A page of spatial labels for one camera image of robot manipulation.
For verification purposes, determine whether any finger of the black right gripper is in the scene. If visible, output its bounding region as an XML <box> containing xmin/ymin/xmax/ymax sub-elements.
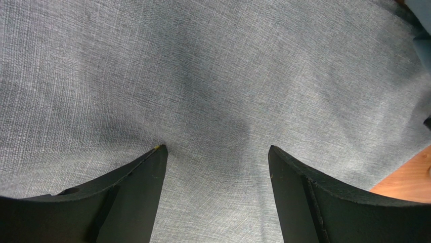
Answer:
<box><xmin>423</xmin><ymin>116</ymin><xmax>431</xmax><ymax>131</ymax></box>

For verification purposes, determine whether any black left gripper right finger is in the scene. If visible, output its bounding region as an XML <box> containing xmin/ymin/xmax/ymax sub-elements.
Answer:
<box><xmin>268</xmin><ymin>146</ymin><xmax>430</xmax><ymax>242</ymax></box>

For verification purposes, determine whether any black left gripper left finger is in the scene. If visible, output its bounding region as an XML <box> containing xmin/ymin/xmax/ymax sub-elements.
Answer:
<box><xmin>1</xmin><ymin>145</ymin><xmax>168</xmax><ymax>242</ymax></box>

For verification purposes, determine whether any blue-grey hanging shirt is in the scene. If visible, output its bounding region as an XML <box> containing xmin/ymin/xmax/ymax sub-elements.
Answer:
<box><xmin>405</xmin><ymin>0</ymin><xmax>430</xmax><ymax>74</ymax></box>

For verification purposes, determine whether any light grey cloth napkin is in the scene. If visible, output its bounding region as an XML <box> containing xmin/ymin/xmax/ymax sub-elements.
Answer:
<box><xmin>1</xmin><ymin>1</ymin><xmax>430</xmax><ymax>242</ymax></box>

